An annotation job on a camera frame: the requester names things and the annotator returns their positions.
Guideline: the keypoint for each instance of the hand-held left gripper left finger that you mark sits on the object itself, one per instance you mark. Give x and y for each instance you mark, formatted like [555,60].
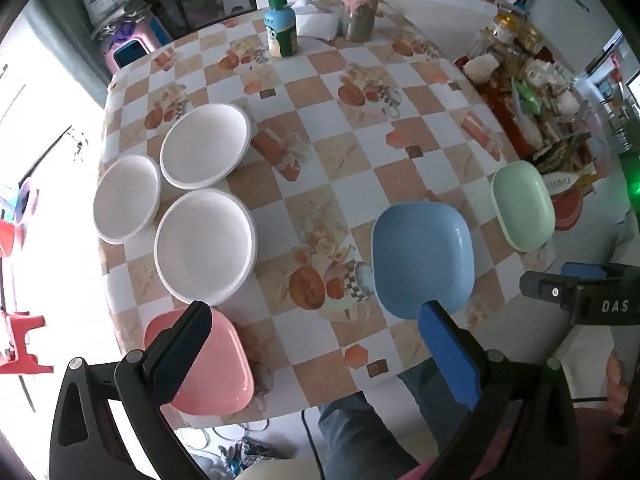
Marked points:
[180,355]

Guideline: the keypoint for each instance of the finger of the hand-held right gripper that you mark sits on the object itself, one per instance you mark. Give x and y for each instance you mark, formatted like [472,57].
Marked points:
[550,290]

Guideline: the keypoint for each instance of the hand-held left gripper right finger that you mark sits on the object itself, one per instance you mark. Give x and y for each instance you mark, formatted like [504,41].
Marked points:
[447,355]

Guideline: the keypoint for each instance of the pink square plate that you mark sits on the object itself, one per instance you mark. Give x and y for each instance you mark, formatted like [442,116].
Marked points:
[215,365]

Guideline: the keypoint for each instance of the green square plate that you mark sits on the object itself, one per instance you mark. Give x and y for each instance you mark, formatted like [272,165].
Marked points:
[522,207]

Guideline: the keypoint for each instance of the blue square plate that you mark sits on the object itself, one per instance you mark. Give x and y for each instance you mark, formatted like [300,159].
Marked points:
[422,257]

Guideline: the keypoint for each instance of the large white bowl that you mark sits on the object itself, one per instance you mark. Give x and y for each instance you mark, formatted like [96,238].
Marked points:
[205,247]

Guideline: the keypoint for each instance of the small white bowl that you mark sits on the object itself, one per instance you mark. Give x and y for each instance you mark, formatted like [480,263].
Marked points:
[127,197]

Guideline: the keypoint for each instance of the shallow white plate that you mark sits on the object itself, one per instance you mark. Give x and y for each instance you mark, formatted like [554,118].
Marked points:
[205,146]

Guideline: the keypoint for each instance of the person's right hand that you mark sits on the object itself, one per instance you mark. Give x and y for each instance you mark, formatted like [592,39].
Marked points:
[619,385]

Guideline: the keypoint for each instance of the person's white shirt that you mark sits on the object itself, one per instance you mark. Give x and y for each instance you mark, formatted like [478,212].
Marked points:
[585,345]

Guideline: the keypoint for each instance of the red dish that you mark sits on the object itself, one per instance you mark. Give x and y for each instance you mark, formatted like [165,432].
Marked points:
[570,207]

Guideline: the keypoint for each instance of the person's jeans legs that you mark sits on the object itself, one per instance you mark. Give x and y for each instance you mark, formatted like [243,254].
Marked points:
[365,430]

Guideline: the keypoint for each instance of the red plastic stool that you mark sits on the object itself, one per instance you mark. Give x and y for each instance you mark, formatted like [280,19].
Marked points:
[17,347]

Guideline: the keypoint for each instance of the green snack packet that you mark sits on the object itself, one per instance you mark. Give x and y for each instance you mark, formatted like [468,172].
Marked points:
[527,99]

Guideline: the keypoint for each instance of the checkered tablecloth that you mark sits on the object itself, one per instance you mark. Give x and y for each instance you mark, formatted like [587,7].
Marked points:
[345,170]

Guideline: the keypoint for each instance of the white seashell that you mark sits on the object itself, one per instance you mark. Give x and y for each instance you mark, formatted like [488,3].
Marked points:
[481,67]

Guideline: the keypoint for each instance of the glass jar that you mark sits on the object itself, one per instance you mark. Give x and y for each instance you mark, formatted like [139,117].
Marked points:
[505,25]

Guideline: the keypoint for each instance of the white refrigerator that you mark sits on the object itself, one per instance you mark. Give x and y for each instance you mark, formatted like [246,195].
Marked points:
[570,10]

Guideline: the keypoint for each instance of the pink plastic stool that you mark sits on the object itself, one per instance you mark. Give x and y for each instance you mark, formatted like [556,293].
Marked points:
[127,45]

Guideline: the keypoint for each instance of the green cap drink bottle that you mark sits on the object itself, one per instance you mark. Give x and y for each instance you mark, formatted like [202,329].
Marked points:
[280,27]

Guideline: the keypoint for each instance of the pink thermos flask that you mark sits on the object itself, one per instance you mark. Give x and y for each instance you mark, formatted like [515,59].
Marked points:
[360,5]

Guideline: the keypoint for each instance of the white tissue pack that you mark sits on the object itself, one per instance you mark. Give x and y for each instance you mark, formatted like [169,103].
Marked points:
[315,20]

